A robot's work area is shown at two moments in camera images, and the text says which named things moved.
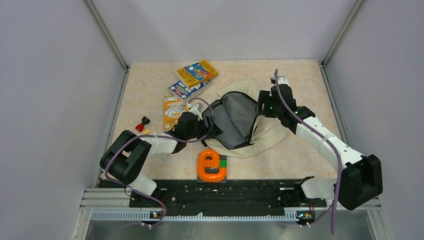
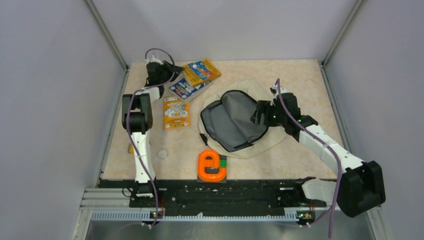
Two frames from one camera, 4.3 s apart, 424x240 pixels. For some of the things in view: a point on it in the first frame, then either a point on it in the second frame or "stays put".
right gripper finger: [263, 102] → [262, 107]
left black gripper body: [199, 131] → [162, 68]
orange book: [173, 106] stays put
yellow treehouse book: [192, 74] stays put
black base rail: [239, 197] stays put
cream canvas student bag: [245, 133] stays put
